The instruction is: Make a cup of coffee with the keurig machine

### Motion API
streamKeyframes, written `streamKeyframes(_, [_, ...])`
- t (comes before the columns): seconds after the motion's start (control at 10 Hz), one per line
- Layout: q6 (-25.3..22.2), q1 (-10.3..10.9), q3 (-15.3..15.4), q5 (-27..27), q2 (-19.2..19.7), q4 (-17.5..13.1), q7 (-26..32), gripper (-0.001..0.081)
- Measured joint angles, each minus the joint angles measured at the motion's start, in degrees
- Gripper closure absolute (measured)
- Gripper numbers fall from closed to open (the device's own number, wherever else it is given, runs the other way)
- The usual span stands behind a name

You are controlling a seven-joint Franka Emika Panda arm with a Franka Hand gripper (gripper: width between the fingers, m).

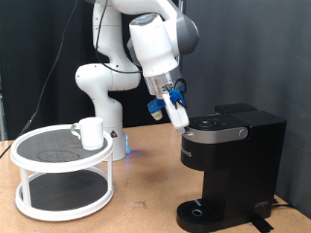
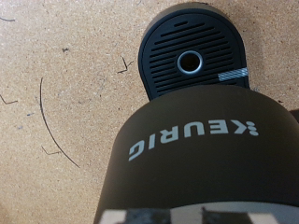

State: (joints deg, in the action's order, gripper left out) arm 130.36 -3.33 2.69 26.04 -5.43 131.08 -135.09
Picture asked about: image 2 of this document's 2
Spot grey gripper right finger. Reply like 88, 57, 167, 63
201, 206, 251, 224

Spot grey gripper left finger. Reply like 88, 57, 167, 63
125, 207, 172, 224

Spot black Keurig coffee machine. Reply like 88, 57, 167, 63
93, 1, 299, 224

